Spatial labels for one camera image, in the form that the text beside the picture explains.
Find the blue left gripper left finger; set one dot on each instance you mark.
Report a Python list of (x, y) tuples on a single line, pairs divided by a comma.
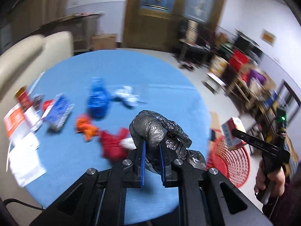
[(142, 162)]

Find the slippers on floor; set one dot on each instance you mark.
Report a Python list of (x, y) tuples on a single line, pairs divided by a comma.
[(188, 66)]

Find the grey plastic bag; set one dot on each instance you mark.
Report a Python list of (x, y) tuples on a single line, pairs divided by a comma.
[(153, 128)]

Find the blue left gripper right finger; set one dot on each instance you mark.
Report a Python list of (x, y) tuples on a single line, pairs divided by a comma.
[(163, 163)]

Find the blue white snack packet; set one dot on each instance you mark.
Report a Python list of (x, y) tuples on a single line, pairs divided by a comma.
[(57, 113)]

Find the red plastic mesh basket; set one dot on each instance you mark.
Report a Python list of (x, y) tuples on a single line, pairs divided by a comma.
[(233, 164)]

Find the white small stool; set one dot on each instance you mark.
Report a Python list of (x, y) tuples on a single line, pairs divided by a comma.
[(214, 83)]

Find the orange white flat box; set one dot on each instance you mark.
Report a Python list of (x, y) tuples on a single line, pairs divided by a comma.
[(13, 119)]

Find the black metal chair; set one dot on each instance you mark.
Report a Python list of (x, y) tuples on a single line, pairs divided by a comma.
[(194, 37)]

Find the white paper sheet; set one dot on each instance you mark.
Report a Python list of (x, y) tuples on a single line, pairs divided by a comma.
[(24, 161)]

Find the red plastic bag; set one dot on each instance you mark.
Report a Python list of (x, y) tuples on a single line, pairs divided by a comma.
[(111, 145)]

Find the brown curtain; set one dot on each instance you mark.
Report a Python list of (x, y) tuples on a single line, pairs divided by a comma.
[(29, 15)]

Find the orange crumpled wrapper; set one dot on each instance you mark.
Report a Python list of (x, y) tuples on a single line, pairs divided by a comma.
[(84, 125)]

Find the wooden radiator cover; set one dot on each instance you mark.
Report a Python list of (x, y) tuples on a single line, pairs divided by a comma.
[(83, 27)]

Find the blue fuzzy bed cover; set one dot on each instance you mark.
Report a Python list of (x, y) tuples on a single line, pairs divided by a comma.
[(162, 87)]

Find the person right hand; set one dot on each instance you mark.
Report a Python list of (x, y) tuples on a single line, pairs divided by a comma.
[(277, 176)]

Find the flat cardboard sheet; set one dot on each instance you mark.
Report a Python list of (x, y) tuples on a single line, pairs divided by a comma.
[(215, 123)]

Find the bamboo bench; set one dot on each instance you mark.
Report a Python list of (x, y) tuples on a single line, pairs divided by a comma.
[(247, 97)]

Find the red small packet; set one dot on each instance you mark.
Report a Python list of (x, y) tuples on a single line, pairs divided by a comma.
[(23, 98)]

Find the cardboard box by wall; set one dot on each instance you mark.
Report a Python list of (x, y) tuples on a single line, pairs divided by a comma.
[(104, 41)]

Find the red gift bag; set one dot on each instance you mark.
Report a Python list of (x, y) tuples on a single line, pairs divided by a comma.
[(238, 59)]

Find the purple bag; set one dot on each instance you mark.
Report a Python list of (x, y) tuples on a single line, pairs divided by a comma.
[(255, 74)]

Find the blue plastic bag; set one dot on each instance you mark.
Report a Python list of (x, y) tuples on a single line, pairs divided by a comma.
[(98, 101)]

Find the brown wooden double door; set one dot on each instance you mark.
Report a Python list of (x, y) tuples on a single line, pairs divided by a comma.
[(157, 30)]

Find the orange fruit carton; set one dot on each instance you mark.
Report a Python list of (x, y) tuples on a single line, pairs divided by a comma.
[(218, 65)]

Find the beige leather headboard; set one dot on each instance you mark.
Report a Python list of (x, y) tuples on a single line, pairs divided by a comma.
[(24, 61)]

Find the white blue crumpled wrapper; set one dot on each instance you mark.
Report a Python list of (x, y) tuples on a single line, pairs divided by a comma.
[(129, 96)]

